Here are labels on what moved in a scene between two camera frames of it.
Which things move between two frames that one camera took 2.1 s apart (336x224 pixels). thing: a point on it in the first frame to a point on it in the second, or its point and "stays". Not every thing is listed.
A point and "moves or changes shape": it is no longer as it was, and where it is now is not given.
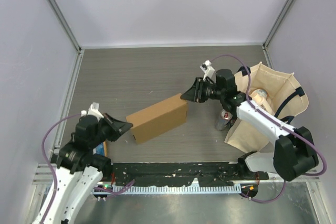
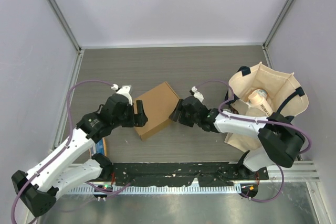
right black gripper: x=195 y=93 to x=175 y=114
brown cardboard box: x=158 y=118 moves or changes shape
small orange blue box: x=102 y=149 stays
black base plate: x=160 y=174 stays
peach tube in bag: x=259 y=96 stays
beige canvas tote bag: x=288 y=99 stays
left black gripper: x=119 y=127 to x=139 y=119
